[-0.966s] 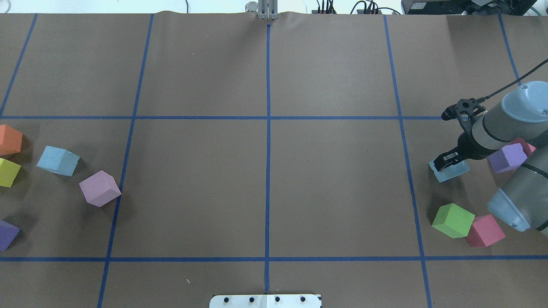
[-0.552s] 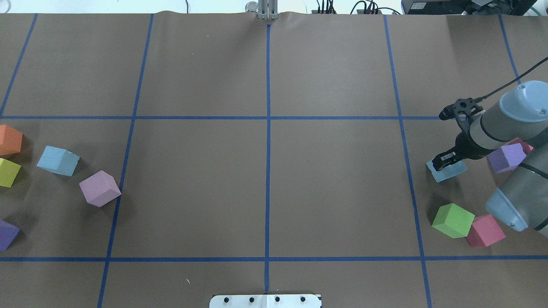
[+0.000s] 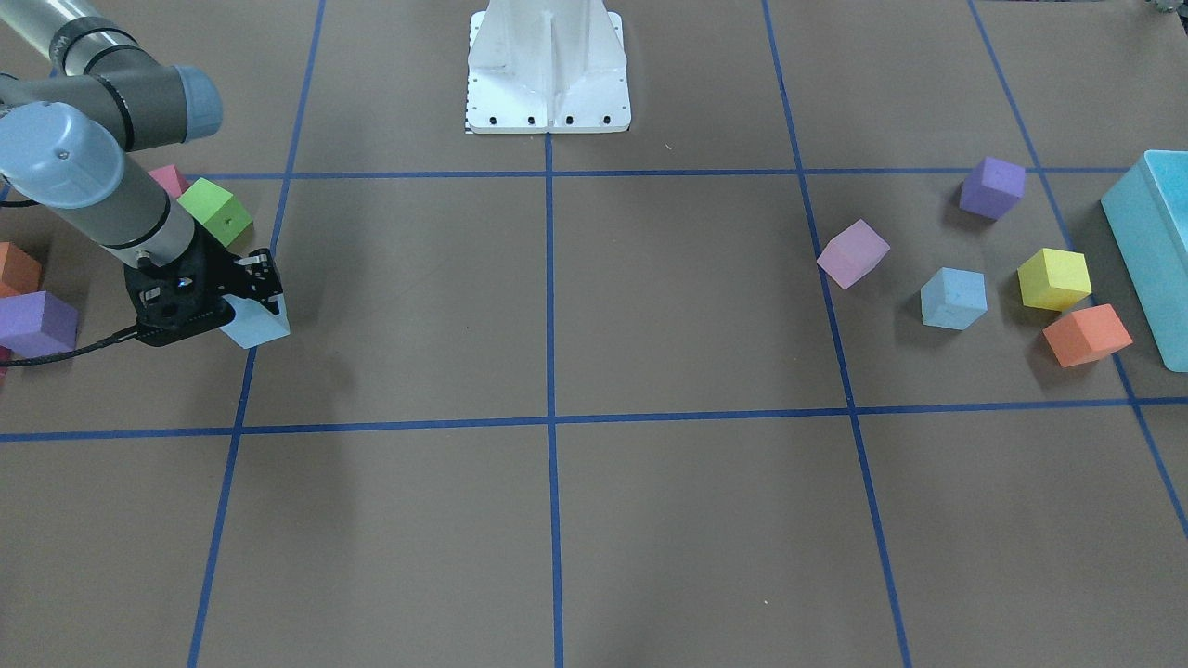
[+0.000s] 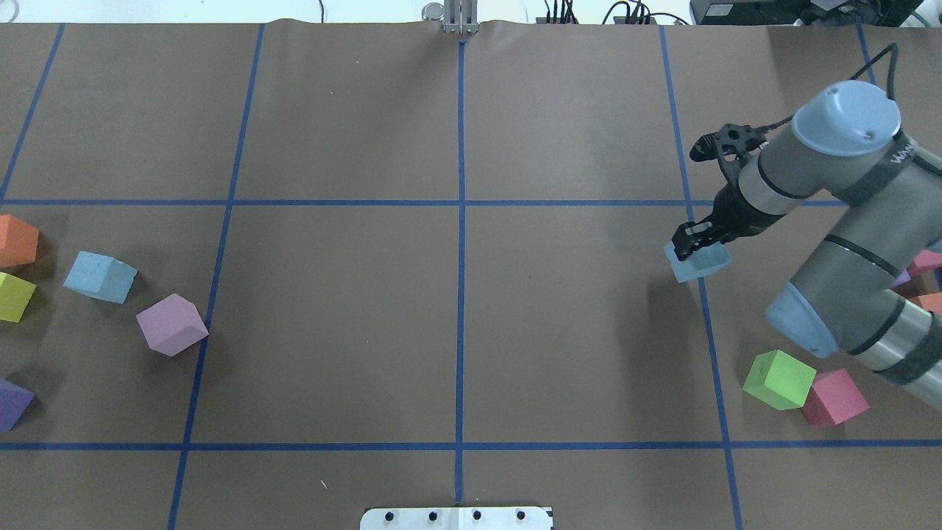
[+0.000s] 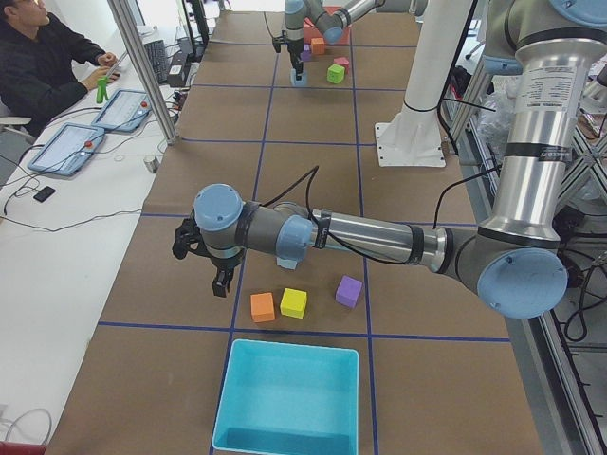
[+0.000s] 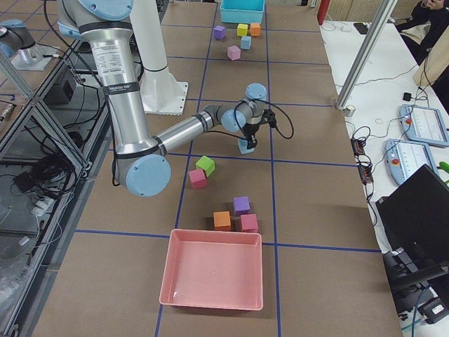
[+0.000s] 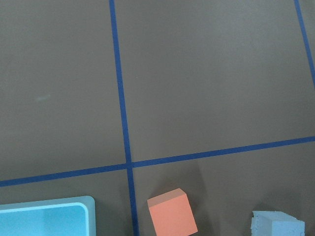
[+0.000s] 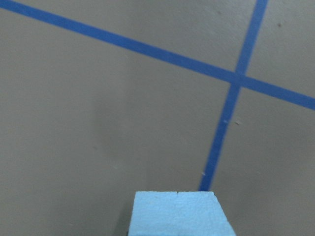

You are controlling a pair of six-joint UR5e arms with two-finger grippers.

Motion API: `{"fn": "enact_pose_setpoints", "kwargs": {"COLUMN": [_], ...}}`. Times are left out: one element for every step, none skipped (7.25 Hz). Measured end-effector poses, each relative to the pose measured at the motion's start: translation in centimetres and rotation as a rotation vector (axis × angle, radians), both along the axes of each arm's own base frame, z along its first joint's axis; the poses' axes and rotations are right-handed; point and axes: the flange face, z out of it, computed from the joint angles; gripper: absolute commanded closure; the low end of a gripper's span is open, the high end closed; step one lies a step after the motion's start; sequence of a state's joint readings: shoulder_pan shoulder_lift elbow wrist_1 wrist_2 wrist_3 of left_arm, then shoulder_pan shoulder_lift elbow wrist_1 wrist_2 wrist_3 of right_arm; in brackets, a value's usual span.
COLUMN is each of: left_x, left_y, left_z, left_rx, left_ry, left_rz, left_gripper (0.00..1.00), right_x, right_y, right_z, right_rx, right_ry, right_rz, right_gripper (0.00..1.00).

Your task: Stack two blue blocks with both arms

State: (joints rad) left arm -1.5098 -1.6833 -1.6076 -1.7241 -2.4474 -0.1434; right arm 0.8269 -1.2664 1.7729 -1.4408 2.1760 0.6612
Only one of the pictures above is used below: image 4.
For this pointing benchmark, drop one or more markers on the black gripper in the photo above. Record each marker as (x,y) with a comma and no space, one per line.
(729,211)

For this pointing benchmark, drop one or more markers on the light blue foam block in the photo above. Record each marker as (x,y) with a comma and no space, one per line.
(703,262)
(100,277)

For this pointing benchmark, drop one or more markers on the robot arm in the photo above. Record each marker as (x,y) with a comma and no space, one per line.
(848,141)

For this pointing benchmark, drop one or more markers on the green foam block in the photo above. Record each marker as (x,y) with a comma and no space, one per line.
(779,380)

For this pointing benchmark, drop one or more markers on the dark pink foam block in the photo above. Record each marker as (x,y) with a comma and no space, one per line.
(833,399)

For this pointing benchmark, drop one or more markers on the purple foam block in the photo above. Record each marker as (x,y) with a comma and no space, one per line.
(902,279)
(14,403)

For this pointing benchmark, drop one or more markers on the orange foam block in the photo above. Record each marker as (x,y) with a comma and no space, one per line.
(931,302)
(19,242)

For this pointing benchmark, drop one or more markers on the light pink foam block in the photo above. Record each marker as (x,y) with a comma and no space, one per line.
(171,325)

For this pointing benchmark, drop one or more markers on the yellow foam block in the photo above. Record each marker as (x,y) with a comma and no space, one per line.
(16,293)

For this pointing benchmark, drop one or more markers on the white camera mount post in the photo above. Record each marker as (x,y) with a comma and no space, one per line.
(457,517)

